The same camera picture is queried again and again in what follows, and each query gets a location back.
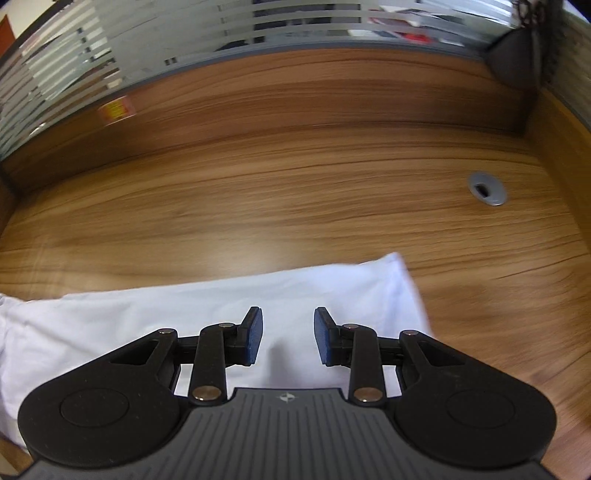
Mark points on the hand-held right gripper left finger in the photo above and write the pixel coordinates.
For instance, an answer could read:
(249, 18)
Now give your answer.
(254, 337)

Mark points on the wood and glass side partition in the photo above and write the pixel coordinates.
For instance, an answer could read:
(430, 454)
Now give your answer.
(563, 138)

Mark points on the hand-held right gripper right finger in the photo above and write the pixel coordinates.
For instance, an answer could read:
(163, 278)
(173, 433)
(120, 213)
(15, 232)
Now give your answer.
(323, 337)

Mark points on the white shirt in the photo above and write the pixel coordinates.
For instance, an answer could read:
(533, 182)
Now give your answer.
(138, 314)

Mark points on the wood partition with sticker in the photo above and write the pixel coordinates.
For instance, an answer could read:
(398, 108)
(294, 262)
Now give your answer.
(300, 92)

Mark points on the red yellow sticker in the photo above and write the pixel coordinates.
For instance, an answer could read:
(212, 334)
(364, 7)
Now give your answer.
(117, 110)

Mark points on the dark grey corner piece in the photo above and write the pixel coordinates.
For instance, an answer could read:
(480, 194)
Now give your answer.
(515, 60)

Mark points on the stack of white papers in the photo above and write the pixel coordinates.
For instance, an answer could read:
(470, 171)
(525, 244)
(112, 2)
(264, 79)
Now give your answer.
(438, 23)

